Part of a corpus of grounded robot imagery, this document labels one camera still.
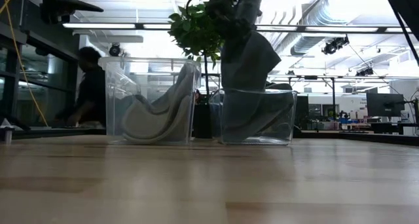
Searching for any black background desk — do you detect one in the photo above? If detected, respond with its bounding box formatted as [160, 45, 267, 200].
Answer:
[340, 121, 419, 135]

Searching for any tall clear plastic bin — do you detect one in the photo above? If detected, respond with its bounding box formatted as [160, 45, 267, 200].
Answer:
[98, 56, 202, 145]

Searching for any tan cap with mottled crown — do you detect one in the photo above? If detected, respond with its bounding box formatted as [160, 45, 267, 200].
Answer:
[121, 93, 194, 145]

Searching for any potted green plant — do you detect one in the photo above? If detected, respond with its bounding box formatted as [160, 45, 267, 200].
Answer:
[168, 3, 230, 140]

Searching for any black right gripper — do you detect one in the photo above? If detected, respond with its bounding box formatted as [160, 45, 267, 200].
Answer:
[209, 1, 259, 40]

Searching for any black computer monitor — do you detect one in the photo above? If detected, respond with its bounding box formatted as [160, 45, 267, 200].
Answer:
[365, 92, 406, 117]

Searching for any plain tan cap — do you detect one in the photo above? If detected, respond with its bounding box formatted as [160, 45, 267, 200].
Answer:
[153, 63, 198, 120]

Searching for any black background gantry frame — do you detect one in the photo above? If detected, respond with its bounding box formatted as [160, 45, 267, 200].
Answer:
[287, 75, 338, 130]

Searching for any small black ceiling spotlight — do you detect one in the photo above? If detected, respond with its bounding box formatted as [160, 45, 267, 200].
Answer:
[355, 66, 374, 77]

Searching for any round black ceiling camera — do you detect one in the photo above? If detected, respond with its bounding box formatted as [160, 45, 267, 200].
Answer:
[108, 43, 122, 58]

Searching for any low clear plastic bin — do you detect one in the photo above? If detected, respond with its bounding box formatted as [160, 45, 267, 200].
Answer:
[209, 88, 299, 145]

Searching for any silver ventilation duct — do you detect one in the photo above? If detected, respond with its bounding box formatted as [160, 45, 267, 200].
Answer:
[289, 0, 348, 56]

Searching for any black ceiling spotlight cluster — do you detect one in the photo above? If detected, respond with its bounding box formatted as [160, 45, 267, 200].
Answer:
[321, 35, 350, 56]

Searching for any small white bracket post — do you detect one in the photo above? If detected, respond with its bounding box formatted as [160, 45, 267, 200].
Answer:
[0, 118, 16, 145]

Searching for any yellow extension cable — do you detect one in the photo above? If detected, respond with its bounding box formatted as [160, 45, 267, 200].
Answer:
[0, 0, 49, 126]

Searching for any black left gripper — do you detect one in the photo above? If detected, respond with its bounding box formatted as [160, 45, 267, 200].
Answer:
[39, 0, 104, 24]

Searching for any person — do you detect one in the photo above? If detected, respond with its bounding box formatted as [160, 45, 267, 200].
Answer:
[54, 46, 107, 128]

